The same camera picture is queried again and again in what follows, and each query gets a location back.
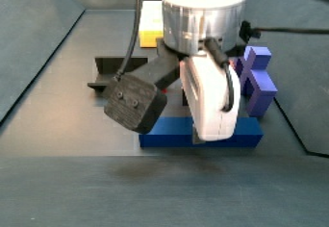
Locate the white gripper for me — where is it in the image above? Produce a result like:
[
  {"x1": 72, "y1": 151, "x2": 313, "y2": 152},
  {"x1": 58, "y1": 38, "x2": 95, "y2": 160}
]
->
[{"x1": 181, "y1": 51, "x2": 241, "y2": 145}]

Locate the blue long block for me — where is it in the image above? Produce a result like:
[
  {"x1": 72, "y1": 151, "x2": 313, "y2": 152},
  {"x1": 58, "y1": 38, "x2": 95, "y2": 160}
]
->
[{"x1": 139, "y1": 116, "x2": 264, "y2": 148}]

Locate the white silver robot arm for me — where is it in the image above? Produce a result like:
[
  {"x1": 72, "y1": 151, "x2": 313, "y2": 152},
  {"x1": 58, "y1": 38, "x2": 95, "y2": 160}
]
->
[{"x1": 162, "y1": 0, "x2": 246, "y2": 143}]

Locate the yellow slotted board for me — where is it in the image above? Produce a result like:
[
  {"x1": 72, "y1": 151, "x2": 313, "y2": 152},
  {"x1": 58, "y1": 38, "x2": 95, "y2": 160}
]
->
[{"x1": 139, "y1": 1, "x2": 163, "y2": 48}]

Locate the purple cross-shaped block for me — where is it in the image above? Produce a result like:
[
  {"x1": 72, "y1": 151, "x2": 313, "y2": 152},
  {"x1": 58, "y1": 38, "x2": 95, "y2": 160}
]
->
[{"x1": 236, "y1": 46, "x2": 278, "y2": 117}]

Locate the black camera cable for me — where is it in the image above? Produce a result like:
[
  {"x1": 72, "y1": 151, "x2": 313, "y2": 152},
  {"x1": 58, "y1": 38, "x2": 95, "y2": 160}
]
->
[{"x1": 114, "y1": 0, "x2": 145, "y2": 82}]

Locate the black angle bracket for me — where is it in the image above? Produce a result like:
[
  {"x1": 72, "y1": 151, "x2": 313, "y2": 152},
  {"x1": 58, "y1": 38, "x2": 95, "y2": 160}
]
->
[{"x1": 87, "y1": 57, "x2": 149, "y2": 91}]

